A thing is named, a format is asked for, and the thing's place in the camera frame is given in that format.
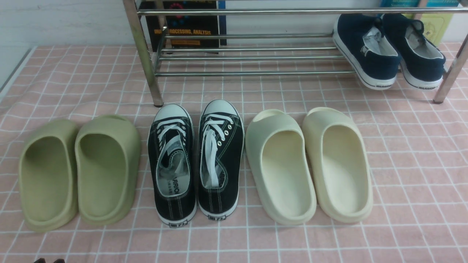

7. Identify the black canvas sneaker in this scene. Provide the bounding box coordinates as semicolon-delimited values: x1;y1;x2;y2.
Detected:
197;99;245;221
147;104;197;228

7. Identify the metal shoe rack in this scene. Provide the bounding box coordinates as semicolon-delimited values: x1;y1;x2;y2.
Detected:
122;0;468;107

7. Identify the left navy canvas shoe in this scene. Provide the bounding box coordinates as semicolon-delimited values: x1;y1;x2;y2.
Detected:
333;14;401;90

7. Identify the navy canvas shoe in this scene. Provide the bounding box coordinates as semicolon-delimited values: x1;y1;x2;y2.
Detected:
333;14;401;90
381;14;446;90

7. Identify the right navy canvas shoe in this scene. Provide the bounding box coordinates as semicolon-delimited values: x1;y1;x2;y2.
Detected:
381;14;446;90

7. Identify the left green foam slipper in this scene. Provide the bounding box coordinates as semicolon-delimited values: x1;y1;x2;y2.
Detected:
18;119;79;232

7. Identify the green foam slipper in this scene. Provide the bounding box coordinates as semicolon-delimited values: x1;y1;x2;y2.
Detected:
18;119;79;232
75;115;141;226

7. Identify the right green foam slipper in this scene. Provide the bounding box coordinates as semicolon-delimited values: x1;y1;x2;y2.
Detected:
75;115;141;226

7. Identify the black image processing book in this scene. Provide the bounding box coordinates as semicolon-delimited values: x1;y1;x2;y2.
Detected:
145;0;227;52

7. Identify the left cream foam slipper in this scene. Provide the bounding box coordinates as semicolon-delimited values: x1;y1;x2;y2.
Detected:
245;109;317;226

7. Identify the cream foam slipper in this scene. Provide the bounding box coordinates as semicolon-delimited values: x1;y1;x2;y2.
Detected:
302;107;373;224
245;109;317;226

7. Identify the right cream foam slipper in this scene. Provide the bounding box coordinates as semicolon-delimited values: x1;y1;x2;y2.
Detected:
302;107;373;224

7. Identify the yellow green book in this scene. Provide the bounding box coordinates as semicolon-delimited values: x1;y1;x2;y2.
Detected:
380;0;458;47

